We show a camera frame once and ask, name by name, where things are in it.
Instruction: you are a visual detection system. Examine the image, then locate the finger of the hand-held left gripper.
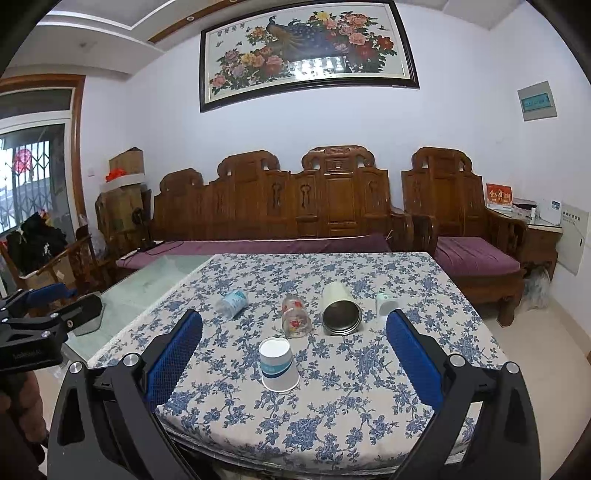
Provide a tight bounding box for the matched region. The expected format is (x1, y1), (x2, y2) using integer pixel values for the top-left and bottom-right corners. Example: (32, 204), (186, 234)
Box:
(8, 292), (103, 337)
(0, 282), (78, 320)

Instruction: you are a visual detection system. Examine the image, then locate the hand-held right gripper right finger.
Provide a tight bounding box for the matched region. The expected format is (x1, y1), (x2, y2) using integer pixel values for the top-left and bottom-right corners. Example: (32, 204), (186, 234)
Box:
(385, 309), (542, 480)

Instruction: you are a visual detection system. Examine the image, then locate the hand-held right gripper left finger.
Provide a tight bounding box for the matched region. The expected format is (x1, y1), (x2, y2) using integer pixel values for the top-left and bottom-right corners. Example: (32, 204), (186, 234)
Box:
(46, 308), (204, 480)

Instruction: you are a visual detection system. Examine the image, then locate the person's left forearm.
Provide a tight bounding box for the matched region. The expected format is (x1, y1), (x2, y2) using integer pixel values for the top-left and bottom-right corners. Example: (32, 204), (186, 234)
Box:
(0, 369), (50, 480)

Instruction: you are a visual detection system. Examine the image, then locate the small white green cup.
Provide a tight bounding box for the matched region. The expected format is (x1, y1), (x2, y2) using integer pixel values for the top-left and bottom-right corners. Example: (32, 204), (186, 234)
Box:
(376, 292), (399, 319)

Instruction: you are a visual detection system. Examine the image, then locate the cream steel tumbler cup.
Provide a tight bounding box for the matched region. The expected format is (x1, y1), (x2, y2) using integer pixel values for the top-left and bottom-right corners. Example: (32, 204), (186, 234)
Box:
(321, 281), (363, 336)

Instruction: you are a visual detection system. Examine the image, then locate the white paper cup blue band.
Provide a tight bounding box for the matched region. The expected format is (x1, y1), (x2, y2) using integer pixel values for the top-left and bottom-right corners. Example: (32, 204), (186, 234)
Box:
(258, 337), (301, 394)

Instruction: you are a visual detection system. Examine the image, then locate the clear glass cup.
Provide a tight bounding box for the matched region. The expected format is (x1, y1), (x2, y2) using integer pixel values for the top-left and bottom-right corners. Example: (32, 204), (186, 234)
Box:
(282, 294), (311, 339)

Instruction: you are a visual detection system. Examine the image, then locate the wooden side chair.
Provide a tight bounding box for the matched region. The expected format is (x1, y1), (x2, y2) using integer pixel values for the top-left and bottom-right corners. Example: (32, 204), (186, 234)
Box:
(0, 225), (117, 297)

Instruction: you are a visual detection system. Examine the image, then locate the pile of black clothes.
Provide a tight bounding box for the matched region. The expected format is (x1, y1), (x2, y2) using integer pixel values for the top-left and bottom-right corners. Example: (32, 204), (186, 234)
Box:
(6, 212), (68, 274)

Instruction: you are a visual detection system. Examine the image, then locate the small clear plastic bottle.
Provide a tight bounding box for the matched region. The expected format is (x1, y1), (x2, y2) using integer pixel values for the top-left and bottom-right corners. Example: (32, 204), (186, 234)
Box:
(215, 290), (249, 319)

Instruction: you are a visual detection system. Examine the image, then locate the blue floral tablecloth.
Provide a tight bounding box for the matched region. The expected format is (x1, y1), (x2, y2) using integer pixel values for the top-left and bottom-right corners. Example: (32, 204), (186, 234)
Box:
(87, 251), (507, 468)

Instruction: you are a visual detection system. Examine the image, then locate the large brown carton stack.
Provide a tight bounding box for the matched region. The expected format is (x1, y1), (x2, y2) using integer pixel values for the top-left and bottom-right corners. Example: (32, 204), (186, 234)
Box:
(95, 184), (152, 243)

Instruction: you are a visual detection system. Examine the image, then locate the window with metal grille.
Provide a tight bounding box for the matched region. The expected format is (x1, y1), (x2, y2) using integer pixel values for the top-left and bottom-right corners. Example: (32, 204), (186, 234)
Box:
(0, 122), (71, 234)

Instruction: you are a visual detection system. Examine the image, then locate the black standing fan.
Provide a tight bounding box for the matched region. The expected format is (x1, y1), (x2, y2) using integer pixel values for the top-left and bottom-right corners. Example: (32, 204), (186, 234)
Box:
(130, 208), (158, 253)

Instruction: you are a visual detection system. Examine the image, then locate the purple armchair cushion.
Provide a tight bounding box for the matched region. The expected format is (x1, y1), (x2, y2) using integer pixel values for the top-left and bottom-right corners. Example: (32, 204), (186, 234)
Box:
(434, 236), (522, 278)

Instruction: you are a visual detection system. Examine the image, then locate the long purple sofa cushion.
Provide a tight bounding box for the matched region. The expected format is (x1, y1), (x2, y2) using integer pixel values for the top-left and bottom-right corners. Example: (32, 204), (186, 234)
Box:
(115, 233), (393, 271)

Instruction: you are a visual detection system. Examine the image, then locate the clear plastic bag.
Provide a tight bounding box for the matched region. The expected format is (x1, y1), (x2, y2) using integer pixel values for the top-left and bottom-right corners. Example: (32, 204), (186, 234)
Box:
(523, 267), (553, 311)

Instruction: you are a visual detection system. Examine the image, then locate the brown cardboard box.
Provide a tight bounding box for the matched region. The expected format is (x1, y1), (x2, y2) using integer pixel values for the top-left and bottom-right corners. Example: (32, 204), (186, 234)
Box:
(109, 147), (145, 179)

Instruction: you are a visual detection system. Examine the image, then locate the carved wooden armchair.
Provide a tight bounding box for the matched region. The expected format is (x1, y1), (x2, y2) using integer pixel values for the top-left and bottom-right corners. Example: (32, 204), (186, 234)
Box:
(401, 147), (530, 326)

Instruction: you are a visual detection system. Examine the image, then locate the wooden side table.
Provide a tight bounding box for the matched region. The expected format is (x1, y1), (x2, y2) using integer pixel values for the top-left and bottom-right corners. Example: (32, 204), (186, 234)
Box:
(489, 208), (564, 283)

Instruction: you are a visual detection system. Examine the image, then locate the red desk calendar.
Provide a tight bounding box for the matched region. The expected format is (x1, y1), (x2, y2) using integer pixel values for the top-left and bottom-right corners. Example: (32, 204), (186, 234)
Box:
(486, 184), (513, 211)

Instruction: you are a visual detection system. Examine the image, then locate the carved wooden sofa bench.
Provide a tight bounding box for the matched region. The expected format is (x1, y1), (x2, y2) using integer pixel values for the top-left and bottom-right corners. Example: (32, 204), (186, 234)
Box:
(150, 145), (439, 259)

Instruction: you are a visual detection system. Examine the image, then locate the framed peacock flower painting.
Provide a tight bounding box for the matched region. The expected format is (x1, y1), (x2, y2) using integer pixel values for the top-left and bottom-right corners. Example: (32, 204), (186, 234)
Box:
(198, 0), (421, 114)

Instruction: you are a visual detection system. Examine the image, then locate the white wall panel door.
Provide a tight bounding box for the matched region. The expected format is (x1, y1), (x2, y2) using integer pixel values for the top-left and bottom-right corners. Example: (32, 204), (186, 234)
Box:
(556, 203), (590, 277)

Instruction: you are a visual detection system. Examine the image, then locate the grey wall electrical box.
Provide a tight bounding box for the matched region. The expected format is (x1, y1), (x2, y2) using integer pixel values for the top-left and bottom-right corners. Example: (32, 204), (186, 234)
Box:
(517, 82), (558, 123)

